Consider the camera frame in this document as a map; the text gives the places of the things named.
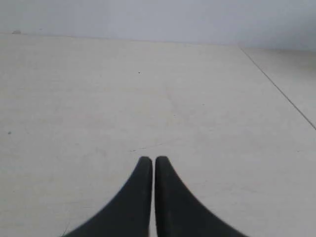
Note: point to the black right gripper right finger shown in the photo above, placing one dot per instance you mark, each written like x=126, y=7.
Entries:
x=178, y=212

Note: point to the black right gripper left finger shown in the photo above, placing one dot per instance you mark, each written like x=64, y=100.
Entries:
x=128, y=213

